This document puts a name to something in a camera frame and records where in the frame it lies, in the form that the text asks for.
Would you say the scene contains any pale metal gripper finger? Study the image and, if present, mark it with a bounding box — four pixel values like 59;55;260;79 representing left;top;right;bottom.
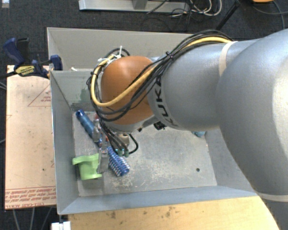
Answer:
97;147;109;174
93;119;104;144

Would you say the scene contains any blue ribbed hair roller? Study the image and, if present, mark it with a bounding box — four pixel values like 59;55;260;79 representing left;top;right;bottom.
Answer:
107;146;131;177

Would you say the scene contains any blue cylinder tube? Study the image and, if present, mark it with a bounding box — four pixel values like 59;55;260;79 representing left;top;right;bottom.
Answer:
75;109;96;139

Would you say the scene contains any green plastic cup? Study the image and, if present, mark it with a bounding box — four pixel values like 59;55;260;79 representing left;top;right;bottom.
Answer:
72;153;103;181

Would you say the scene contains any grey metal bin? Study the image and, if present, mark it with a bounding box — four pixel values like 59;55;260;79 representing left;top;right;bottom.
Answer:
47;27;258;216

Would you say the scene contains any brown cardboard board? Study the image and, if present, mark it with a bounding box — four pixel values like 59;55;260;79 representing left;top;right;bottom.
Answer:
4;65;57;211

